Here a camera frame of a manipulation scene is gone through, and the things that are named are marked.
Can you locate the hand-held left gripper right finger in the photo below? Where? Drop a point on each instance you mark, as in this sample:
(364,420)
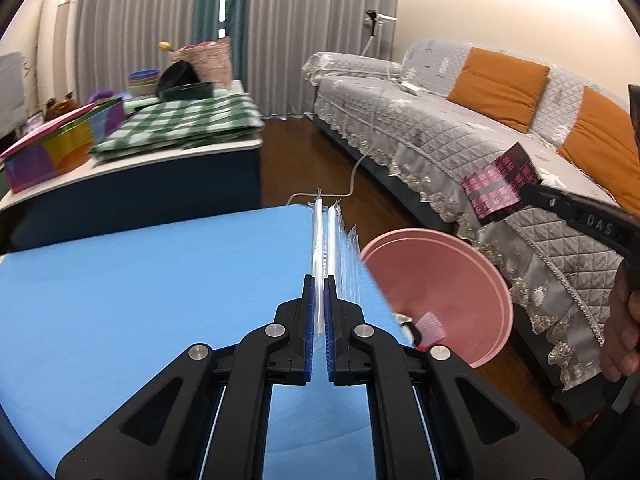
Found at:
(330,320)

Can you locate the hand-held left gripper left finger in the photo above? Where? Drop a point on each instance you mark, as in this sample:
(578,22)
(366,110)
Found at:
(309,320)

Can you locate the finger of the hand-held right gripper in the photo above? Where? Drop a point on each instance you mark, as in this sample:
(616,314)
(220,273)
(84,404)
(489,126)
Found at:
(552,203)

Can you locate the black pink-patterned wrapper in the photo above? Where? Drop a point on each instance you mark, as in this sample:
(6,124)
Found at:
(500,185)

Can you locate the clear plastic wrapper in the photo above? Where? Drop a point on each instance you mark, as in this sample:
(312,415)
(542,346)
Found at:
(331,240)

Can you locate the white foam net pad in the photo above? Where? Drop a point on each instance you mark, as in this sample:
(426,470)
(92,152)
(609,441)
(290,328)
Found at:
(431,327)

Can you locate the pink plastic basin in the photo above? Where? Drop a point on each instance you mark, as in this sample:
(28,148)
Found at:
(440,270)

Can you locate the person's right hand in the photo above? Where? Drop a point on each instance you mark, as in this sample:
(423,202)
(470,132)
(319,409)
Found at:
(622,325)

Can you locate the orange cushion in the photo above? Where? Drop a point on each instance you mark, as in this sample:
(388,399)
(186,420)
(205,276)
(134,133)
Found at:
(497,90)
(600,145)

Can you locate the sofa with grey quilted cover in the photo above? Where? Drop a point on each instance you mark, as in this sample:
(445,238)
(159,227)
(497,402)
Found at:
(425,125)

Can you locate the white power strip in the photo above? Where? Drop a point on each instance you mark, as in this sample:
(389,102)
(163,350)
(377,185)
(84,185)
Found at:
(411,88)

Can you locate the dark blue coffee table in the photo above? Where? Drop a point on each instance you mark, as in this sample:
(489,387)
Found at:
(150,190)

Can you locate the green checkered cloth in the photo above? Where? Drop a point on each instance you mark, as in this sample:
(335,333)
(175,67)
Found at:
(185,125)

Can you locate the white floor stand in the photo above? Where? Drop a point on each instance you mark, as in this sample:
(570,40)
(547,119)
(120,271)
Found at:
(372,22)

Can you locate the dark green round container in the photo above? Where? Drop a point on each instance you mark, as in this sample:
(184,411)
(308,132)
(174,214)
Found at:
(190,92)

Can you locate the black bowl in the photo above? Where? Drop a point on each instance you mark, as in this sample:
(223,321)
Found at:
(177,77)

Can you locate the pink lace basket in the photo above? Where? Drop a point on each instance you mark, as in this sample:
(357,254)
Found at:
(210,60)

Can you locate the stack of coloured bowls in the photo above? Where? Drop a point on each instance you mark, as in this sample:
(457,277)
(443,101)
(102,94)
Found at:
(144,82)

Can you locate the grey curtain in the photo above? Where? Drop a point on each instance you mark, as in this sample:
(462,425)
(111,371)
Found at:
(140,20)
(320,25)

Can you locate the colourful tin box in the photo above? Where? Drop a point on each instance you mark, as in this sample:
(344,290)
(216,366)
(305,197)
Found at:
(50,155)

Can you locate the teal curtain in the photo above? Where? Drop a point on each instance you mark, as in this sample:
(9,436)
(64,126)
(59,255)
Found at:
(222,10)

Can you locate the brown teapot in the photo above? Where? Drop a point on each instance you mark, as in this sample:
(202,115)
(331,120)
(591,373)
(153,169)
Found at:
(61,107)

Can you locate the grey television cover cloth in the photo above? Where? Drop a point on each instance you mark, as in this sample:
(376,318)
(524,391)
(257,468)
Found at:
(11,90)

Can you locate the white standing air conditioner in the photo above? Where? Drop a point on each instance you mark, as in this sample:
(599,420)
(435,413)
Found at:
(60,35)

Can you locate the small photo frame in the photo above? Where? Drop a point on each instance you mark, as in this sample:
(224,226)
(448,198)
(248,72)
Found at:
(35,121)

